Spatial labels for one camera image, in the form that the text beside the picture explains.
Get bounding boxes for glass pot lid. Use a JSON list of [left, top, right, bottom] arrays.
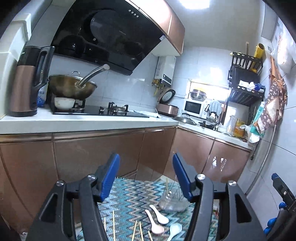
[[173, 116, 196, 126]]

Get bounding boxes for copper rice cooker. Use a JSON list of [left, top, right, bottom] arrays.
[[156, 88, 179, 117]]

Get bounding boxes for white microwave oven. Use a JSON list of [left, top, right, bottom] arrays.
[[183, 99, 208, 119]]

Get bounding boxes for brown patterned hanging apron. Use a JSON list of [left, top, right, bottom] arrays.
[[254, 57, 287, 135]]

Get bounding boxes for black range hood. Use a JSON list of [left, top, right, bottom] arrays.
[[51, 1, 165, 75]]

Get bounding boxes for white gas water heater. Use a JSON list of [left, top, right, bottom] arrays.
[[154, 56, 176, 87]]

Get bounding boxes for zigzag woven table mat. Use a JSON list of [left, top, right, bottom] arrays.
[[97, 178, 194, 240]]

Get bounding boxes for wooden chopstick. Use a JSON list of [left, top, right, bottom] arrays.
[[103, 217, 106, 232], [131, 220, 137, 241], [112, 210, 116, 241], [139, 221, 144, 241]]

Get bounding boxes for black gas stove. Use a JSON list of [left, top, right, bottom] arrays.
[[50, 102, 149, 118]]

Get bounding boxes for yellow oil bottle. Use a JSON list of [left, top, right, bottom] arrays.
[[234, 118, 245, 138]]

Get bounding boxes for white appliance box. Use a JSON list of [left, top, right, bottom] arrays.
[[1, 13, 32, 118]]

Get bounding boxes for copper black electric kettle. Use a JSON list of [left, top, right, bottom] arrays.
[[9, 46, 55, 117]]

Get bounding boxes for copper lower cabinets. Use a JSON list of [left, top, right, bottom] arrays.
[[1, 126, 251, 233]]

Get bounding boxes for blue white packet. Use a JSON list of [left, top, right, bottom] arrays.
[[37, 84, 48, 108]]

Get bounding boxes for black wall dish rack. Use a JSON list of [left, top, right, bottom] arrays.
[[228, 52, 264, 107]]

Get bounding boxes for clear glass jar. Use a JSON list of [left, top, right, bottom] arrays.
[[158, 177, 190, 212]]

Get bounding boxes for clear glass bottle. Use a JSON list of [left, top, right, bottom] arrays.
[[226, 115, 236, 135]]

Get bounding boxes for steel pot on microwave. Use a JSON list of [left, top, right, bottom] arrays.
[[190, 89, 206, 101]]

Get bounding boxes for blue gloved hand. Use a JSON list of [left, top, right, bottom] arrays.
[[263, 202, 287, 235]]

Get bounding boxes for white ceramic spoon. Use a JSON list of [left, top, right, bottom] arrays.
[[145, 209, 165, 235], [167, 223, 183, 241], [149, 204, 169, 225]]

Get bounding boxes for brass-coloured wok with handle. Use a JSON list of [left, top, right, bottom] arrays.
[[49, 64, 110, 100]]

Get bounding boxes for yellow cylinder container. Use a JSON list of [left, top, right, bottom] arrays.
[[250, 43, 265, 73]]

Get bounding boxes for copper upper cabinet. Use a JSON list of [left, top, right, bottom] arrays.
[[130, 0, 185, 57]]

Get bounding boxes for white ceramic bowl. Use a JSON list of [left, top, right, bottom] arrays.
[[54, 97, 75, 110]]

